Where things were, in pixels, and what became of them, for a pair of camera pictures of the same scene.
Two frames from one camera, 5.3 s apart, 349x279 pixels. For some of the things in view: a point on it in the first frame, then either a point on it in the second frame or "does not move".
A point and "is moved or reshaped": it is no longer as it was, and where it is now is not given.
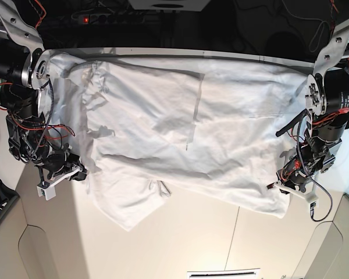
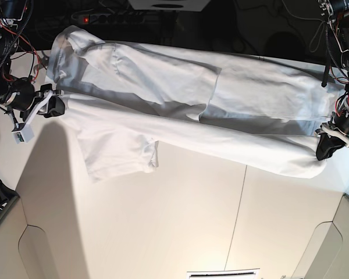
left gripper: x=59 y=164 → x=21 y=95
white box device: x=169 y=5 does not move
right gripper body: x=289 y=181 → x=345 y=122
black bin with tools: x=1 y=199 does not move
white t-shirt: x=145 y=127 is moved or reshaped
